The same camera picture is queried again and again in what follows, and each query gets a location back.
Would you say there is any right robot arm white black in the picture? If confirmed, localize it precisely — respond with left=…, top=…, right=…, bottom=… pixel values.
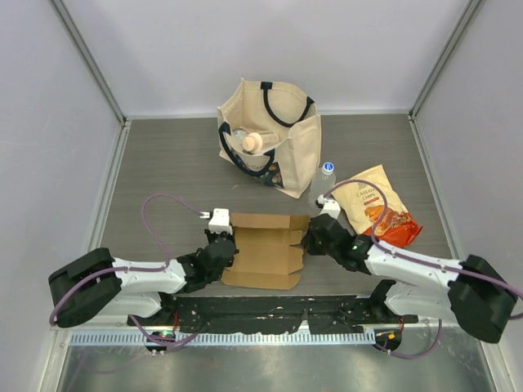
left=301, top=214, right=519, bottom=343

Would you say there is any white slotted cable duct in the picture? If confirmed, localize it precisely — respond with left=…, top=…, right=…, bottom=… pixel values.
left=69, top=329, right=376, bottom=347

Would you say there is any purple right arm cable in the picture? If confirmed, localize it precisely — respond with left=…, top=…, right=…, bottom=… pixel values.
left=322, top=178, right=523, bottom=319

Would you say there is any white item in bag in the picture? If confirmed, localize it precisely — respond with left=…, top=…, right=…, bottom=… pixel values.
left=234, top=129, right=248, bottom=138

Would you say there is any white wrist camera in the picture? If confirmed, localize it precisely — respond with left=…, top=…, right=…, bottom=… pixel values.
left=199, top=208, right=233, bottom=234
left=315, top=195, right=341, bottom=220

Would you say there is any cassava chips snack bag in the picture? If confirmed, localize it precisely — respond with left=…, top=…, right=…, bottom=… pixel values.
left=333, top=165, right=422, bottom=248

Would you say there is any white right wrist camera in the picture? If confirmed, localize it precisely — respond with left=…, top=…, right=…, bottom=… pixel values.
left=315, top=195, right=341, bottom=220

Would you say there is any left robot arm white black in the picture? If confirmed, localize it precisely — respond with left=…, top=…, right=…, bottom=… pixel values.
left=48, top=227, right=239, bottom=328

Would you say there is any clear plastic water bottle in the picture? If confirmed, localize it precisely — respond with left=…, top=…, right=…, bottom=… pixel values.
left=307, top=162, right=336, bottom=207

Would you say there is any beige canvas tote bag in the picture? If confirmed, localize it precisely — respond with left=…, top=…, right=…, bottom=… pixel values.
left=217, top=80, right=322, bottom=198

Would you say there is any brown cardboard box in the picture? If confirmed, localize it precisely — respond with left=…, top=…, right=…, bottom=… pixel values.
left=221, top=212, right=311, bottom=290

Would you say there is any peach capped bottle in bag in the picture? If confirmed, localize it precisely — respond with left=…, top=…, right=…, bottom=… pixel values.
left=242, top=131, right=279, bottom=154

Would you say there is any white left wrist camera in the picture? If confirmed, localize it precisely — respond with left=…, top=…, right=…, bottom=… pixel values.
left=199, top=208, right=233, bottom=234

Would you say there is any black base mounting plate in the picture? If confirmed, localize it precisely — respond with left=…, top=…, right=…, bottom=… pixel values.
left=138, top=294, right=418, bottom=335

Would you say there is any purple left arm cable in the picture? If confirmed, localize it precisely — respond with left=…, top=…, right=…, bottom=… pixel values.
left=48, top=193, right=205, bottom=326

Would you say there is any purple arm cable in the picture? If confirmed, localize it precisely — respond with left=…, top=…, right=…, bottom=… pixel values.
left=48, top=193, right=205, bottom=326
left=322, top=178, right=523, bottom=319

